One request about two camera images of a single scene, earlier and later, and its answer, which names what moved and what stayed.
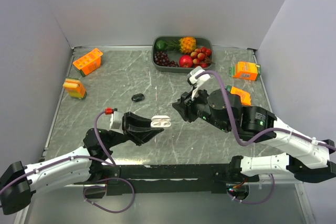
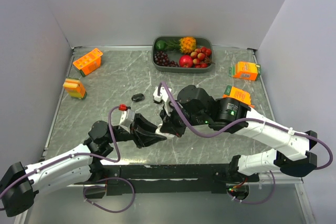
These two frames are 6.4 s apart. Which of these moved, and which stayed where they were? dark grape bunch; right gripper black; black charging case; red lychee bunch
Moved: right gripper black
Stayed: black charging case; red lychee bunch; dark grape bunch
